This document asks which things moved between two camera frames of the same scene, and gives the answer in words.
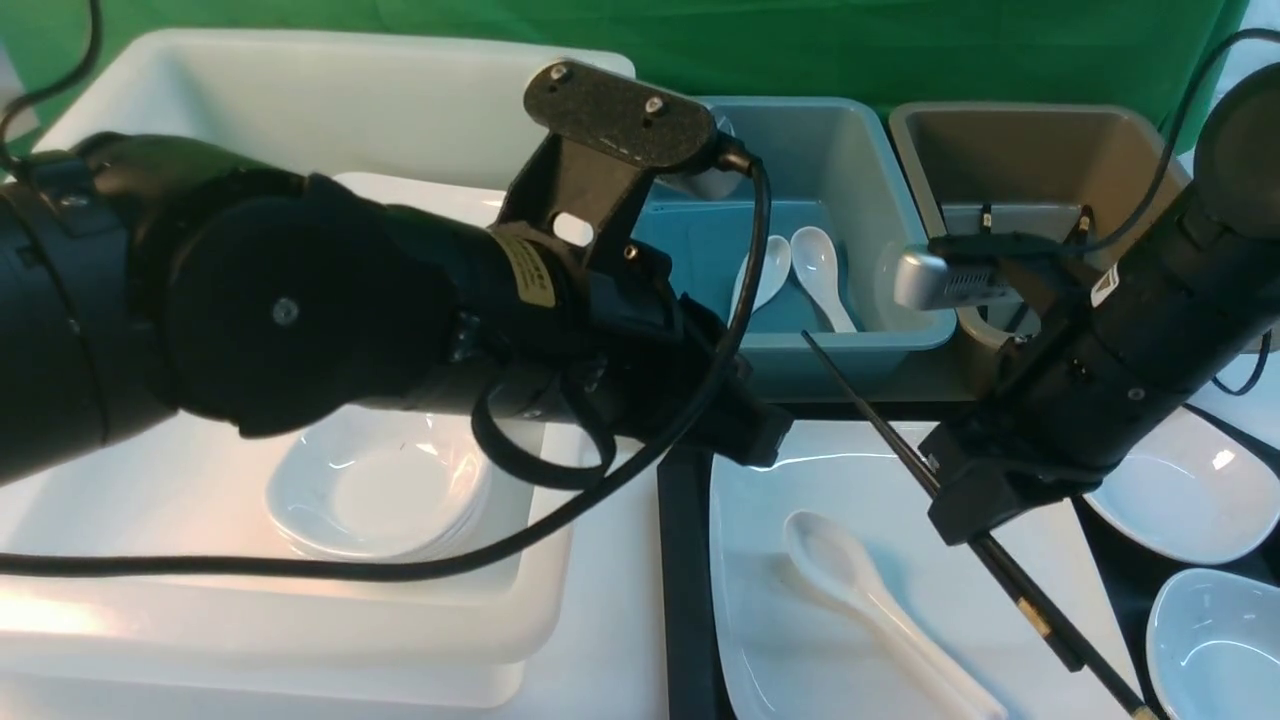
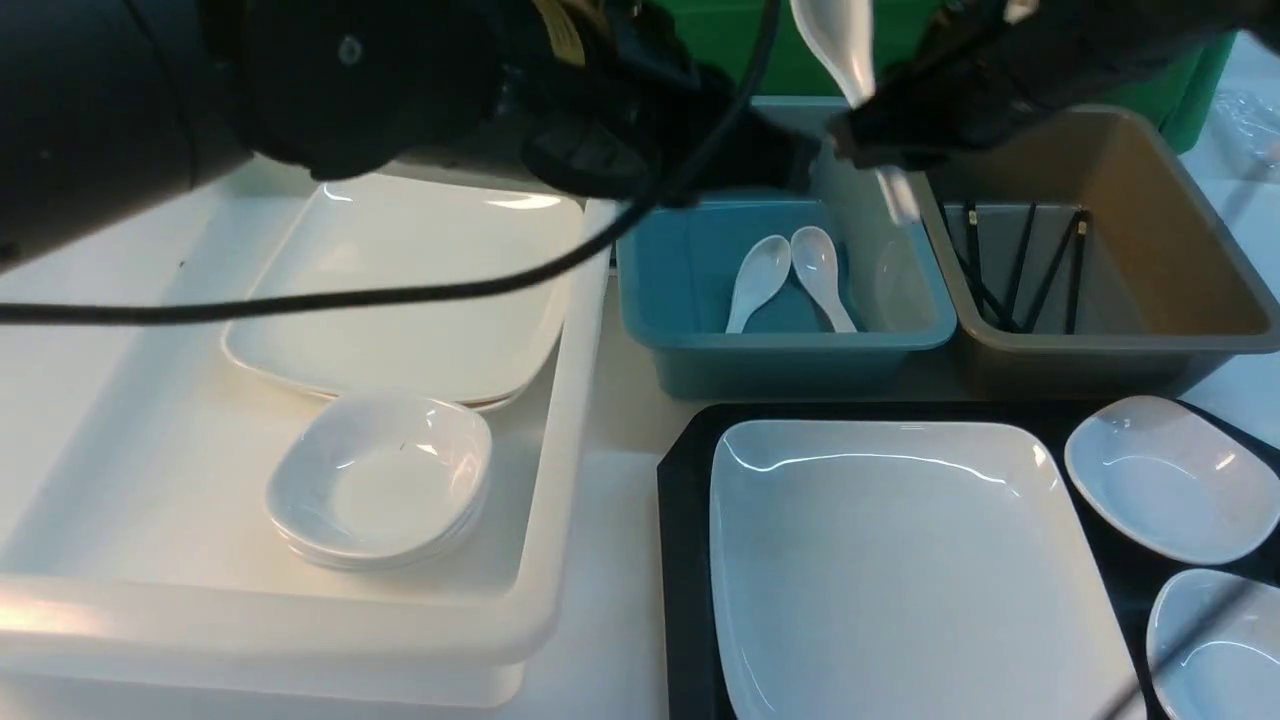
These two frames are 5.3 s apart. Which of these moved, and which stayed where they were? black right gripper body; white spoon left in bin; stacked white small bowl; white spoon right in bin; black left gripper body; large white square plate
Moved: black right gripper body; black left gripper body
Stayed: stacked white small bowl; white spoon left in bin; white spoon right in bin; large white square plate
